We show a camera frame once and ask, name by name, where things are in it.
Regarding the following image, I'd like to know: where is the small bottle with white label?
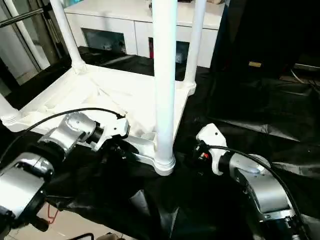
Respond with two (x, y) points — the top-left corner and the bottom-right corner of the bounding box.
(176, 51), (187, 65)

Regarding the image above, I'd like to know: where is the grey curtain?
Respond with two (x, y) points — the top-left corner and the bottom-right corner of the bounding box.
(37, 0), (73, 66)

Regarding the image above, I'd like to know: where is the red cable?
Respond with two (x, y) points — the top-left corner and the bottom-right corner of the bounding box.
(46, 203), (60, 225)

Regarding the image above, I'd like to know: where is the grey metal rod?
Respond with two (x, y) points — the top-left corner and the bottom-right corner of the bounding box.
(0, 6), (50, 27)

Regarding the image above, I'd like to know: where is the white cabinet with glass doors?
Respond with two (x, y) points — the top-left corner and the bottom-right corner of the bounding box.
(63, 0), (226, 68)

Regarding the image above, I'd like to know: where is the white upright pipe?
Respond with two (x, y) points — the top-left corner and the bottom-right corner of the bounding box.
(4, 0), (51, 71)

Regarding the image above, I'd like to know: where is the long black bar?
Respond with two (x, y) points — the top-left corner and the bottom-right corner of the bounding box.
(293, 62), (320, 72)

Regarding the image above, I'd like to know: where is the dark rounded robot body part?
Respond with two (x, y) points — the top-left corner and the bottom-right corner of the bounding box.
(97, 232), (123, 240)

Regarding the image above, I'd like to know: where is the black backdrop cloth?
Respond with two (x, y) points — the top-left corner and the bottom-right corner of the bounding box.
(209, 0), (320, 78)

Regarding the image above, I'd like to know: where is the black folding table frame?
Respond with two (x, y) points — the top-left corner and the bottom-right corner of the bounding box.
(0, 209), (50, 232)

